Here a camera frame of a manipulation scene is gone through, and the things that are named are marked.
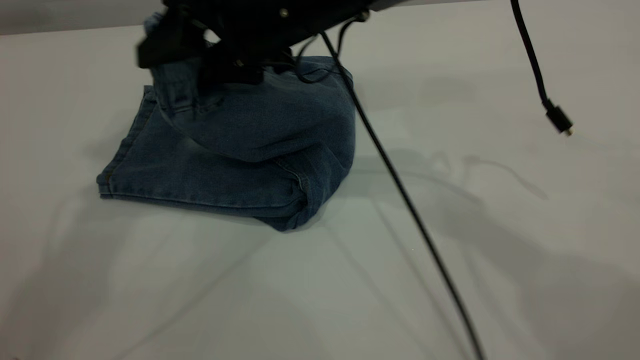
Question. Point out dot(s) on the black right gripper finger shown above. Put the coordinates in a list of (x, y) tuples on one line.
[(170, 50)]

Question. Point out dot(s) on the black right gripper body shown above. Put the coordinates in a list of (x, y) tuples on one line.
[(240, 25)]

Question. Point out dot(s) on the blue denim pants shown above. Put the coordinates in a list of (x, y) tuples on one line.
[(225, 165)]

